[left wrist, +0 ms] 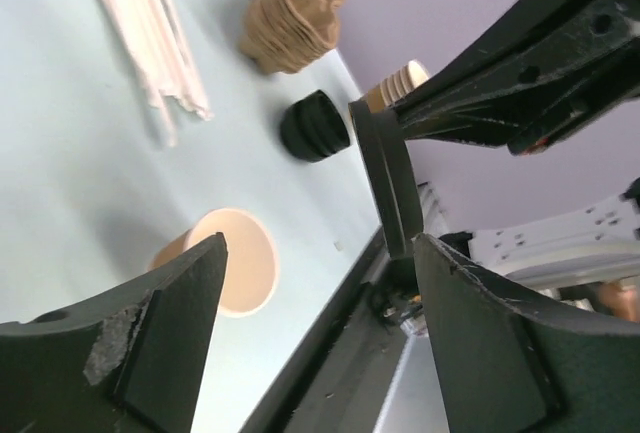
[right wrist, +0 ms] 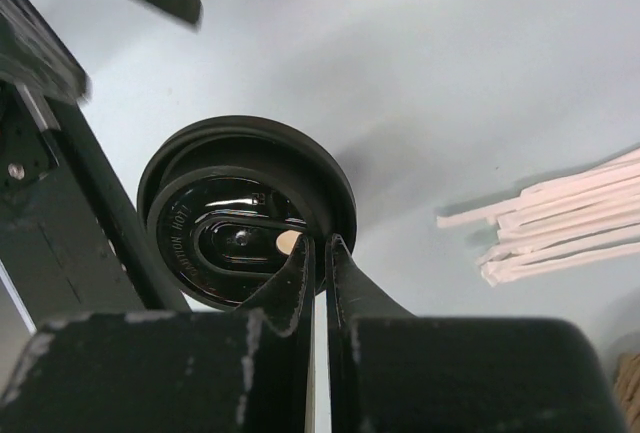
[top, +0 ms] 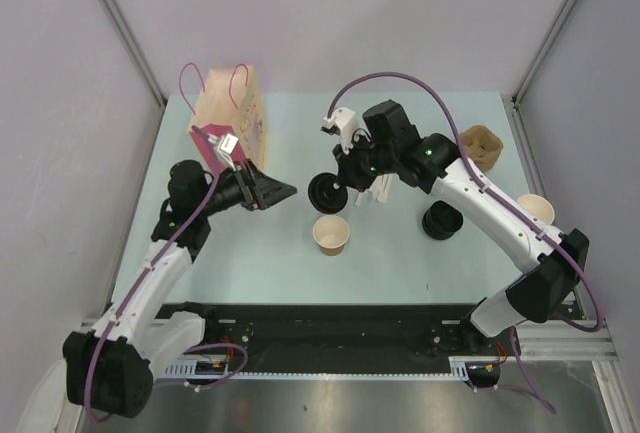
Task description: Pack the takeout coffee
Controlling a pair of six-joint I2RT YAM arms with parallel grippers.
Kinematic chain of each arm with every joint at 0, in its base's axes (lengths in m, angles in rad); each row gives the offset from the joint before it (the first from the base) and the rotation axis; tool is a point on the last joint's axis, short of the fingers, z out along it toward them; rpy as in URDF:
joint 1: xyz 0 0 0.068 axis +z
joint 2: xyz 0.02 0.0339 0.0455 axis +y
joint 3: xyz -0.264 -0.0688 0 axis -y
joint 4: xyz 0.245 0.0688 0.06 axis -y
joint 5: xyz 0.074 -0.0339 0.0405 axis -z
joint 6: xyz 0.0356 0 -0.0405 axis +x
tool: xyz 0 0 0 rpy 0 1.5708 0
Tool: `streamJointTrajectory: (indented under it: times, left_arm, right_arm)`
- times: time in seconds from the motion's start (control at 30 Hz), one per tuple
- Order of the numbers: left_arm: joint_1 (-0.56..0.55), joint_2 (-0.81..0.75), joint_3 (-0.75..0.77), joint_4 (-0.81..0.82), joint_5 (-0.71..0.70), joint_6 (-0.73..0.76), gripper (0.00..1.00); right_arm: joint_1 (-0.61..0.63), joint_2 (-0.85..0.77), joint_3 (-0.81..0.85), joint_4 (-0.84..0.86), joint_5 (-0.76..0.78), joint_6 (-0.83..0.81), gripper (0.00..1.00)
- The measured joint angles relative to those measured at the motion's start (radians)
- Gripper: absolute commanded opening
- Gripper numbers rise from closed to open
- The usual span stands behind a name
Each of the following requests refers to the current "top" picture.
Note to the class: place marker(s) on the left aluminium frame post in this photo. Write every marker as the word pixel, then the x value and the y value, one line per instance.
pixel 125 33

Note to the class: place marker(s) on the right aluminium frame post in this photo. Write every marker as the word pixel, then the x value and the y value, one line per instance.
pixel 550 38

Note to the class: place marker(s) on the brown paper cup stack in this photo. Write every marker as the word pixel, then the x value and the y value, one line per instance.
pixel 538 206

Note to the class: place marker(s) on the aluminium frame post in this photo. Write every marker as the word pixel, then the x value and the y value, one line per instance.
pixel 550 38
pixel 125 33

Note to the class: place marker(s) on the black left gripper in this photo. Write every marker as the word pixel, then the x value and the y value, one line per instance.
pixel 257 190

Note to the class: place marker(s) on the white wrapped straws bundle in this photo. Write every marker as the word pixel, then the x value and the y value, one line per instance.
pixel 378 190

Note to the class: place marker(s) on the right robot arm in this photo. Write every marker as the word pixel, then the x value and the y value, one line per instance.
pixel 383 141

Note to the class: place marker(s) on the black cup lid stack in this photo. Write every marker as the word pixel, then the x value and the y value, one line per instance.
pixel 441 221

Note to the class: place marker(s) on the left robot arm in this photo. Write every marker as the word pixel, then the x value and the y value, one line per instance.
pixel 113 366

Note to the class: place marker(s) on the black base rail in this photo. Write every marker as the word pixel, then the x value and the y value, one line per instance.
pixel 345 339

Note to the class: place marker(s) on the pink paper gift bag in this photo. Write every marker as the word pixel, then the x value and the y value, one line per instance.
pixel 231 102

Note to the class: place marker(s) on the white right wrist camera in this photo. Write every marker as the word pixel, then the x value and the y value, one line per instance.
pixel 342 122

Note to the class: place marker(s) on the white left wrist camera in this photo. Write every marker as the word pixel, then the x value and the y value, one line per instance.
pixel 223 148

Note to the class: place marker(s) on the brown pulp cup carrier stack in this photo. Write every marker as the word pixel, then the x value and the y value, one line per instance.
pixel 482 146

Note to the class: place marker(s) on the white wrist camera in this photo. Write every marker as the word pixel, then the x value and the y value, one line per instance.
pixel 342 122
pixel 223 148

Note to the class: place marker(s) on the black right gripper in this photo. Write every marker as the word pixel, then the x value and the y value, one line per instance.
pixel 347 173

